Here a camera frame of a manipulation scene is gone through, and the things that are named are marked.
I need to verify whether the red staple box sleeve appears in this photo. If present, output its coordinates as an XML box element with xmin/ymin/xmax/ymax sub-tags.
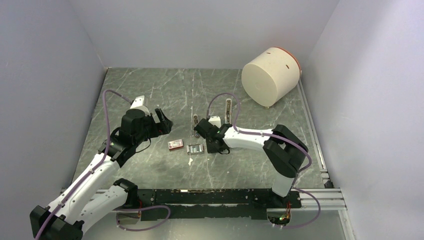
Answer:
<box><xmin>167</xmin><ymin>139</ymin><xmax>184</xmax><ymax>151</ymax></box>

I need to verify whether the staple box tray with staples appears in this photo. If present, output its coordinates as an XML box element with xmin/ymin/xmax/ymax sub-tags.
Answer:
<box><xmin>186</xmin><ymin>144</ymin><xmax>205</xmax><ymax>155</ymax></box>

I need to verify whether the beige stapler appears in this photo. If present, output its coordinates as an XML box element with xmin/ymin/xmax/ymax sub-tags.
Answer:
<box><xmin>192</xmin><ymin>114</ymin><xmax>201</xmax><ymax>139</ymax></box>

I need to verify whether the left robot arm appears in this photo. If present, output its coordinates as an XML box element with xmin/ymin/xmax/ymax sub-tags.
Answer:
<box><xmin>30</xmin><ymin>106</ymin><xmax>173</xmax><ymax>240</ymax></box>

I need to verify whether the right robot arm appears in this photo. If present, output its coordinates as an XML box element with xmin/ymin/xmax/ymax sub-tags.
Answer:
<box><xmin>194</xmin><ymin>119</ymin><xmax>312</xmax><ymax>207</ymax></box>

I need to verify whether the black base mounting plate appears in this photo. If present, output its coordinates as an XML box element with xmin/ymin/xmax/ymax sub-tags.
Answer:
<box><xmin>117</xmin><ymin>188</ymin><xmax>302</xmax><ymax>221</ymax></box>

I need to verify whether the cream cylindrical container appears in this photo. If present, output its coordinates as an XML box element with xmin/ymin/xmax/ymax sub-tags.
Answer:
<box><xmin>241</xmin><ymin>47</ymin><xmax>302</xmax><ymax>108</ymax></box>

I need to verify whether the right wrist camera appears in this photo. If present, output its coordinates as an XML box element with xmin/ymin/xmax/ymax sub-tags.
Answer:
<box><xmin>208</xmin><ymin>115</ymin><xmax>222</xmax><ymax>128</ymax></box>

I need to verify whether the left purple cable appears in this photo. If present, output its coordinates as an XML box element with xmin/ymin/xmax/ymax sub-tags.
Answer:
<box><xmin>34</xmin><ymin>89</ymin><xmax>172</xmax><ymax>240</ymax></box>

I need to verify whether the purple cable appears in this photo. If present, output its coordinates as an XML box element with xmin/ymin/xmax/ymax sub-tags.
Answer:
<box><xmin>34</xmin><ymin>89</ymin><xmax>172</xmax><ymax>240</ymax></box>
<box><xmin>206</xmin><ymin>92</ymin><xmax>322</xmax><ymax>230</ymax></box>

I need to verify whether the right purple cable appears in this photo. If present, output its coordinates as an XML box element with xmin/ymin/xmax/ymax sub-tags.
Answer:
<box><xmin>206</xmin><ymin>92</ymin><xmax>322</xmax><ymax>230</ymax></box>

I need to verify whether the aluminium frame rail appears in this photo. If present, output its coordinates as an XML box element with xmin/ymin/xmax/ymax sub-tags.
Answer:
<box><xmin>54</xmin><ymin>188</ymin><xmax>347</xmax><ymax>213</ymax></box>

